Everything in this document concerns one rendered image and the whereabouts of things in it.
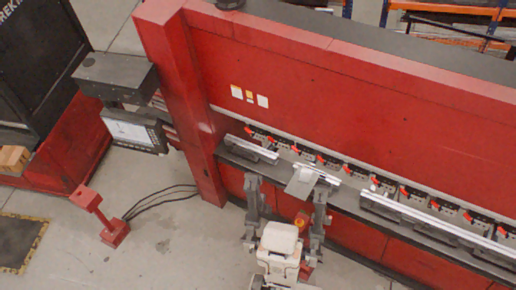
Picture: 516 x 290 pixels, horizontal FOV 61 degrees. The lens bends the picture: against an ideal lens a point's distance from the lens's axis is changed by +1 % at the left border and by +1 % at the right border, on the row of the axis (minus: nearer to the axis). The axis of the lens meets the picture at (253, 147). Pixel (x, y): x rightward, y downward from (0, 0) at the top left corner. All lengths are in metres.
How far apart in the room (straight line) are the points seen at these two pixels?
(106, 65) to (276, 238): 1.60
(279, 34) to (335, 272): 2.39
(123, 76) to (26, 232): 2.54
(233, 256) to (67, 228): 1.75
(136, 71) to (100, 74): 0.24
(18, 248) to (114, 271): 1.05
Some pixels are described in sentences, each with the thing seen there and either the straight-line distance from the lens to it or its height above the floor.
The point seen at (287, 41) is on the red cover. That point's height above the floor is 2.28.
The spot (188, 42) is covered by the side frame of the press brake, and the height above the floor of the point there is 2.04.
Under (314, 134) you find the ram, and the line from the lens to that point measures 3.01.
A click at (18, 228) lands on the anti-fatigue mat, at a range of 5.16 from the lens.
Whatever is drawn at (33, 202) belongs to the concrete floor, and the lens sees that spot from 5.26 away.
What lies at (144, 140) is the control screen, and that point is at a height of 1.39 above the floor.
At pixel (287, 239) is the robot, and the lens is 2.76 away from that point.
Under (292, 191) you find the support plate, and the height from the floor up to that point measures 1.00.
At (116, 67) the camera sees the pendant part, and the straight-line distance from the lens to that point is 3.09.
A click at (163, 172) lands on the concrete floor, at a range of 4.86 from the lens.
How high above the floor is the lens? 3.89
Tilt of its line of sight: 54 degrees down
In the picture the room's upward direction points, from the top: 9 degrees counter-clockwise
